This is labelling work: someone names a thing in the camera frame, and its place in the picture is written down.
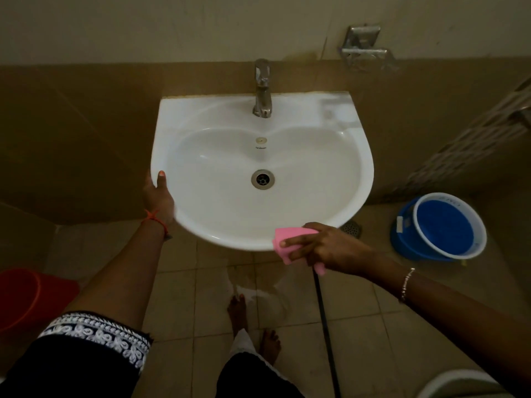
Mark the person's right hand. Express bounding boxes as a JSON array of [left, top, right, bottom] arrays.
[[279, 222, 375, 278]]

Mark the person's left hand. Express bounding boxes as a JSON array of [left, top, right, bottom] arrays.
[[142, 170, 176, 229]]

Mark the pink cleaning cloth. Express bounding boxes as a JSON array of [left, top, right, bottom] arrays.
[[272, 227, 327, 276]]

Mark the white ceramic wash basin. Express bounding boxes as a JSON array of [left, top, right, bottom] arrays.
[[150, 92, 375, 252]]

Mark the person's left forearm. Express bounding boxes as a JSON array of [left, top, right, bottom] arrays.
[[62, 219, 171, 333]]

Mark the person's right forearm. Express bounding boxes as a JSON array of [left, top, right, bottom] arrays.
[[364, 252, 531, 398]]

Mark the red thread wristband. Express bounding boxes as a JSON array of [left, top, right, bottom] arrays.
[[141, 209, 171, 239]]

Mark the metal floor drain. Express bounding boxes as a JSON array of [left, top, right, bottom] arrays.
[[340, 220, 363, 239]]

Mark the metal basin drain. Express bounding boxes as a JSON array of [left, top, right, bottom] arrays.
[[251, 169, 275, 190]]

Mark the person's left foot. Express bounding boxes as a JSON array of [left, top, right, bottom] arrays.
[[227, 294, 249, 337]]

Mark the person's foot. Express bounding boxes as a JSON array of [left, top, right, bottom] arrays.
[[259, 328, 282, 366], [227, 294, 249, 337]]

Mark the blue plastic bucket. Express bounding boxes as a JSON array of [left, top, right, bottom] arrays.
[[389, 197, 457, 263]]

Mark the person's right foot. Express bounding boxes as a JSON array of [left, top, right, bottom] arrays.
[[259, 328, 282, 366]]

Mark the chrome basin faucet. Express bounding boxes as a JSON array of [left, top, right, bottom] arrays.
[[252, 59, 273, 119]]

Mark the white-rimmed blue tub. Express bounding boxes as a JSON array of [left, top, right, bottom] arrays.
[[412, 192, 488, 261]]

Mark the black garment with white trousers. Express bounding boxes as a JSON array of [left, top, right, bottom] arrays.
[[215, 329, 306, 398]]

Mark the red plastic bucket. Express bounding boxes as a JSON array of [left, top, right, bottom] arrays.
[[0, 268, 80, 334]]

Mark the black sleeve with white embroidery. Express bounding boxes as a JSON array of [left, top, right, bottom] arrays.
[[0, 311, 153, 398]]

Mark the white ceramic toilet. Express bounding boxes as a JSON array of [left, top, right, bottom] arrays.
[[416, 369, 513, 398]]

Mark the black drain hose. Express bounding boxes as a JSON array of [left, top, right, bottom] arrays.
[[312, 267, 342, 398]]

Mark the silver bracelet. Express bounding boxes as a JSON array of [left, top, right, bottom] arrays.
[[399, 267, 416, 304]]

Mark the metal wall soap holder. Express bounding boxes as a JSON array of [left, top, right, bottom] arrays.
[[338, 25, 399, 73]]

